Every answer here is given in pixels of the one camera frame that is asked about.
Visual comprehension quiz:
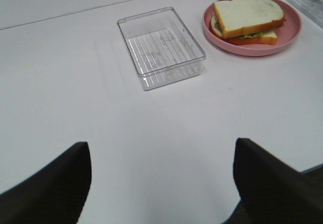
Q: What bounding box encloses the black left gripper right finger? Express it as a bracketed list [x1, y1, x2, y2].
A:
[233, 138, 322, 223]

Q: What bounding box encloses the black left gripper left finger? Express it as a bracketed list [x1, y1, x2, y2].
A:
[1, 142, 91, 223]

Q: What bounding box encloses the bread slice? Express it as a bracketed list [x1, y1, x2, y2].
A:
[209, 15, 278, 45]
[213, 0, 285, 38]

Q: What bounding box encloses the green lettuce leaf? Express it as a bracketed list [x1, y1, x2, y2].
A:
[210, 17, 275, 39]

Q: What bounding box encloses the pink round plate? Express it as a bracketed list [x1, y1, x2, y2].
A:
[202, 0, 302, 57]

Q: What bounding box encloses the left clear plastic tray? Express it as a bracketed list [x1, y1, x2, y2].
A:
[117, 7, 206, 91]

